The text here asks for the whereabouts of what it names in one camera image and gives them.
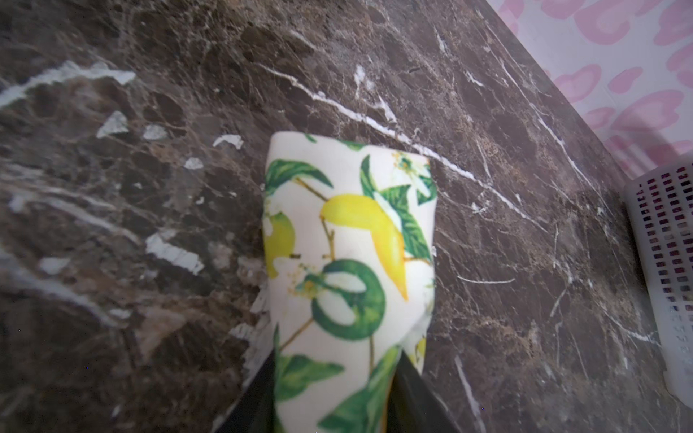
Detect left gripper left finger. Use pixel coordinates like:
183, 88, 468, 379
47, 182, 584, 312
213, 352, 275, 433

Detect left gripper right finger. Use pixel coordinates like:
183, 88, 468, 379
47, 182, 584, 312
386, 362, 458, 433

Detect green lemon print skirt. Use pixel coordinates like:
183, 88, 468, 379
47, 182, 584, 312
263, 132, 438, 432

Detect white plastic basket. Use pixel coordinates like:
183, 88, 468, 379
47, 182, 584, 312
624, 153, 692, 408

